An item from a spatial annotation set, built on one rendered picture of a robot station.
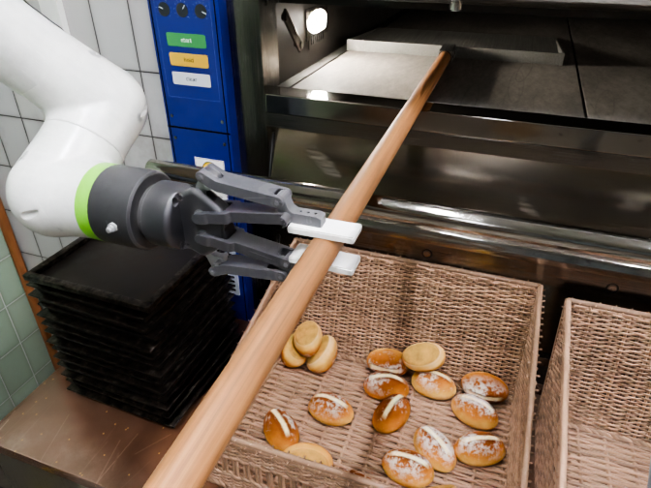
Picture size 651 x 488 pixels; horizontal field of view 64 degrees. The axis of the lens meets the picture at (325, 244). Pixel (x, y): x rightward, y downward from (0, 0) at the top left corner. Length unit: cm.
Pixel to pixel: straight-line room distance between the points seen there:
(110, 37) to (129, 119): 59
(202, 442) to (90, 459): 86
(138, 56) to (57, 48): 57
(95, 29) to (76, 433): 86
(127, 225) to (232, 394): 28
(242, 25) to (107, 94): 46
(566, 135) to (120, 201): 74
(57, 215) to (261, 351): 34
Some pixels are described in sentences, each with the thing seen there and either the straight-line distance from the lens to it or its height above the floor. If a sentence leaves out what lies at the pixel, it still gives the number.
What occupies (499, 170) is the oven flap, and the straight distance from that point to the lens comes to 106.
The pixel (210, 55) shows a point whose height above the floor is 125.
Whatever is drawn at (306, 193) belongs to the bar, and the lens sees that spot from 70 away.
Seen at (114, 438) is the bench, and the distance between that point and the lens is 121.
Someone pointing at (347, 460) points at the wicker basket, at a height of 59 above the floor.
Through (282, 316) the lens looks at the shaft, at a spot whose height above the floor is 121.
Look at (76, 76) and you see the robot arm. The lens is 70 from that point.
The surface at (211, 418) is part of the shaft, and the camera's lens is 36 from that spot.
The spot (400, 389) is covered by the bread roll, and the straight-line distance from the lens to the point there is 116.
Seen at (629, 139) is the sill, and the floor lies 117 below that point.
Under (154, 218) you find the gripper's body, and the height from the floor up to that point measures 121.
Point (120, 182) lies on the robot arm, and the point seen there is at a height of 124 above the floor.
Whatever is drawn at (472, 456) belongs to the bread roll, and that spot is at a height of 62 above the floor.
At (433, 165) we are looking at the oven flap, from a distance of 107.
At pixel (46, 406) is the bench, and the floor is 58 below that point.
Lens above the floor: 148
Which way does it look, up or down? 32 degrees down
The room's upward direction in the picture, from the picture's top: straight up
